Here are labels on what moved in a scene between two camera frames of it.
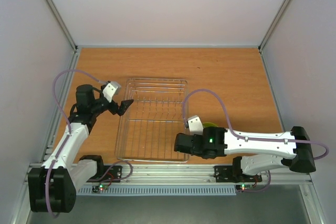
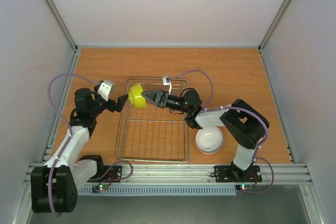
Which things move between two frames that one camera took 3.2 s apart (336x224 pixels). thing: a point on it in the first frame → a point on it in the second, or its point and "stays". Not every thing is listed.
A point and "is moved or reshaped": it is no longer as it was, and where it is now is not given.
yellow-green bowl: x=209 y=124 is moved or reshaped
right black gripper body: x=189 y=143 → x=163 y=99
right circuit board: x=243 y=187 stays
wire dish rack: x=146 y=128 stays
